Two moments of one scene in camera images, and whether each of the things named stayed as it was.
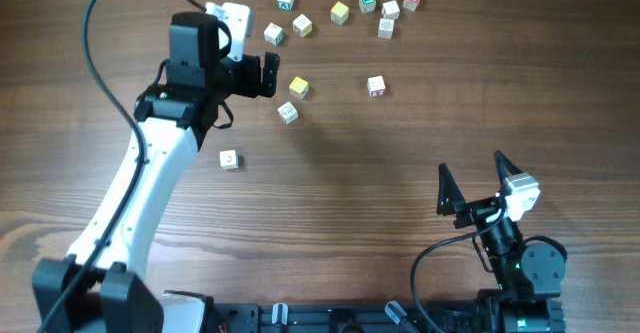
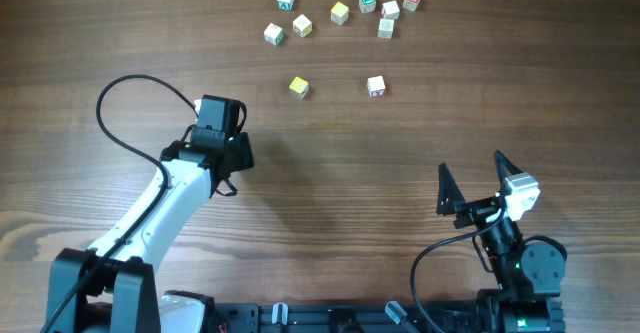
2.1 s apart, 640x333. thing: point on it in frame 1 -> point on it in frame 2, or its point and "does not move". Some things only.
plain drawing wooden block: x=385 y=28 does not move
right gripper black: x=477 y=209 does not move
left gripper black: x=270 y=74 -> x=240 y=152
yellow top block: x=299 y=87 does not move
